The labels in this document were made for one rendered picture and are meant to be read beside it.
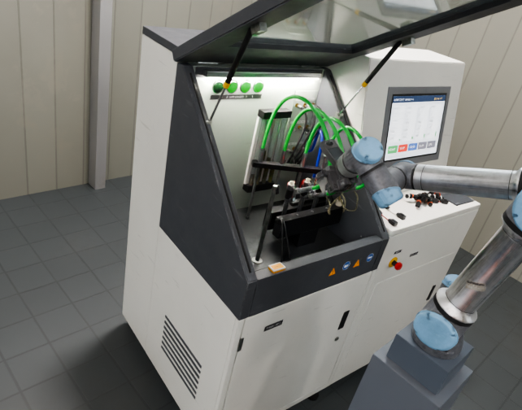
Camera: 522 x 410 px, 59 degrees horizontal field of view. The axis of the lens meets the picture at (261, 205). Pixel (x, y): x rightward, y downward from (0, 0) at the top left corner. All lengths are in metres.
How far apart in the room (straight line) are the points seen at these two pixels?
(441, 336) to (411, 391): 0.30
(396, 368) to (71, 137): 2.74
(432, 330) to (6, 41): 2.77
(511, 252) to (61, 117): 2.95
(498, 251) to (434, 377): 0.50
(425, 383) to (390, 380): 0.11
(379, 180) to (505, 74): 2.72
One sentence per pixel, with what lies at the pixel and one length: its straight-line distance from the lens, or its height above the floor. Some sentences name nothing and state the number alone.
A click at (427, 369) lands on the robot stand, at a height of 0.86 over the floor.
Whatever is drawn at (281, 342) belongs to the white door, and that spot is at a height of 0.58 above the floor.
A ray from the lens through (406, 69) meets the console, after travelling 2.10.
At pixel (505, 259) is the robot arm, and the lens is 1.21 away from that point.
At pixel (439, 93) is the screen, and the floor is 1.41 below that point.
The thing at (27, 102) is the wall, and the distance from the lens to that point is 3.38.
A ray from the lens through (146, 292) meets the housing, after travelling 2.17.
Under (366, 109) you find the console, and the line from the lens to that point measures 1.93.
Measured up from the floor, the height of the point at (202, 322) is 0.62.
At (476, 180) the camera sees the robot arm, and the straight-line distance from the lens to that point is 1.32.
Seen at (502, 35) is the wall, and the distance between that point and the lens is 3.93.
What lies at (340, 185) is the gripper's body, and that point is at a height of 1.27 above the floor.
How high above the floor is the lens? 1.85
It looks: 29 degrees down
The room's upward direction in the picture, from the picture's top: 13 degrees clockwise
